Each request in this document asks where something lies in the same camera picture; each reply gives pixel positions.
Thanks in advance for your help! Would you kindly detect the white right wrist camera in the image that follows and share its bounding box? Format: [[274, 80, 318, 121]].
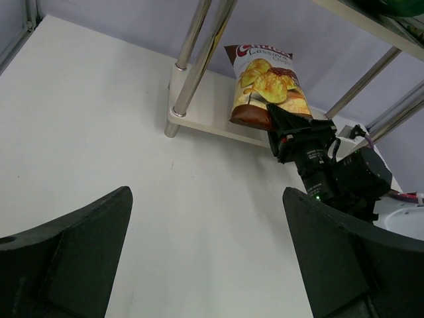
[[339, 124, 374, 150]]

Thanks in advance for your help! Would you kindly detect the aluminium frame post left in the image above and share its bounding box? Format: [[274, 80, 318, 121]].
[[1, 0, 42, 74]]

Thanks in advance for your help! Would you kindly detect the white two-tier shelf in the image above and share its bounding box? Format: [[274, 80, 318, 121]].
[[165, 1, 423, 148]]

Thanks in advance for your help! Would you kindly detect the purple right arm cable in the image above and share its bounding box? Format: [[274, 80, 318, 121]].
[[362, 132, 424, 206]]

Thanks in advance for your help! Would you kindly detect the brown Chuba bag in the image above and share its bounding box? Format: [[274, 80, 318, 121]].
[[225, 44, 312, 131]]

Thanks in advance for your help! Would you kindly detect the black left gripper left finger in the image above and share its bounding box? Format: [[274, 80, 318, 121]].
[[1, 186, 133, 317]]

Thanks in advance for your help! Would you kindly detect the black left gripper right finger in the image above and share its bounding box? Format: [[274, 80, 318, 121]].
[[282, 187, 423, 317]]

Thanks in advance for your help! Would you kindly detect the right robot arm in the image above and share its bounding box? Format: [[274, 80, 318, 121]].
[[267, 103, 423, 240]]

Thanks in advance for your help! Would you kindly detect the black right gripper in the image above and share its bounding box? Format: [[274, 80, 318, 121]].
[[267, 103, 337, 176]]

